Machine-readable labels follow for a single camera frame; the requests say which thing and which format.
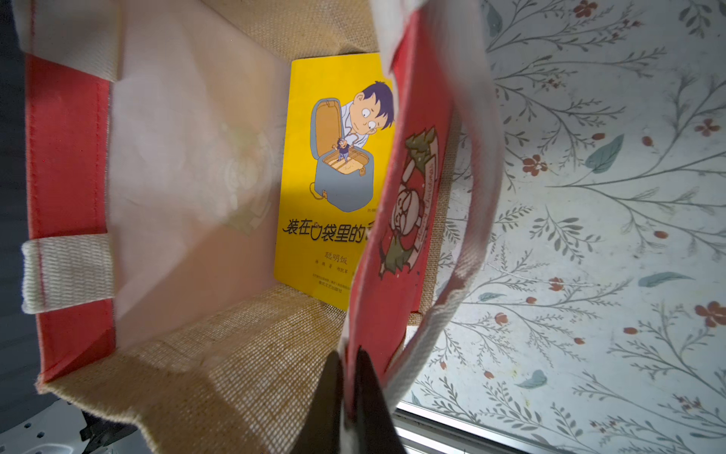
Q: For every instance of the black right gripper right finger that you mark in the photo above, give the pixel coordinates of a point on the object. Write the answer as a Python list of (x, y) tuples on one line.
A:
[(374, 427)]

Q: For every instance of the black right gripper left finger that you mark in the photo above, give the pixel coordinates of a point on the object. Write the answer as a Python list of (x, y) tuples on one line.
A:
[(321, 430)]

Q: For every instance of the yellow cartoon cover book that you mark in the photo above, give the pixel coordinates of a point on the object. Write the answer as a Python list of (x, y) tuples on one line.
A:
[(338, 141)]

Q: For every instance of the floral table mat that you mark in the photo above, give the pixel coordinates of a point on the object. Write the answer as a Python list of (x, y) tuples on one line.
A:
[(597, 324)]

